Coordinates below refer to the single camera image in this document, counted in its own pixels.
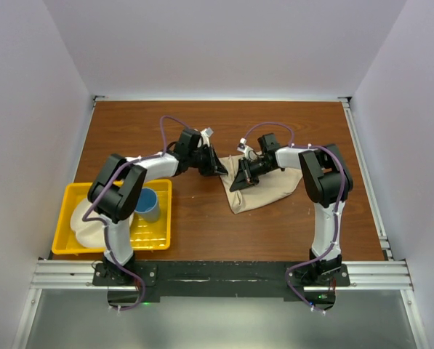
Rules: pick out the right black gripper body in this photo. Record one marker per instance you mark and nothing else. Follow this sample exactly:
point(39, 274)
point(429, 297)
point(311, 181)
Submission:
point(255, 169)

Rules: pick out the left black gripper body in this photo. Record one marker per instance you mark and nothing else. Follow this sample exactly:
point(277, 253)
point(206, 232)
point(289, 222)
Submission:
point(201, 160)

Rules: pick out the beige cloth napkin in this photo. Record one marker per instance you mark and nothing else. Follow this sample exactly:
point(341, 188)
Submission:
point(272, 187)

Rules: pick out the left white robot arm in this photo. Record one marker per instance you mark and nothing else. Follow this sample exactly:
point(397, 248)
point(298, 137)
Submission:
point(116, 190)

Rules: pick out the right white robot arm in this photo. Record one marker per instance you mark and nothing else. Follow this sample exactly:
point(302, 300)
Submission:
point(327, 183)

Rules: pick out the blue plastic cup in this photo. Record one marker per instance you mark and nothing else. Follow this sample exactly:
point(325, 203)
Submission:
point(148, 206)

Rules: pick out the yellow plastic tray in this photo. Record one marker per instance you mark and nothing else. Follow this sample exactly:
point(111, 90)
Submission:
point(143, 235)

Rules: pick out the white divided plate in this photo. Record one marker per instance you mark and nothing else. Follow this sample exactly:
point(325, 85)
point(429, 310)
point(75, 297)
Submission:
point(88, 234)

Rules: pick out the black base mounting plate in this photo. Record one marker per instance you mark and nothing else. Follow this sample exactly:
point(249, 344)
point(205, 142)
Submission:
point(253, 279)

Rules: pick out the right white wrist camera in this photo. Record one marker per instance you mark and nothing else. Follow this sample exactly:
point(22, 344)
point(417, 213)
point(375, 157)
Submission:
point(243, 148)

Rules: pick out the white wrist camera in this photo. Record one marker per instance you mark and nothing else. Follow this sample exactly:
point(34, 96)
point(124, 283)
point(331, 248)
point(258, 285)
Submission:
point(205, 135)
point(243, 148)

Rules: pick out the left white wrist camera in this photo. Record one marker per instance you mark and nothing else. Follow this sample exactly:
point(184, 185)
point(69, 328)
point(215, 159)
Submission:
point(205, 135)

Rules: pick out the aluminium table frame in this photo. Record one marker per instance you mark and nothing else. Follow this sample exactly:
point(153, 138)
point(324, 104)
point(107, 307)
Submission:
point(203, 226)

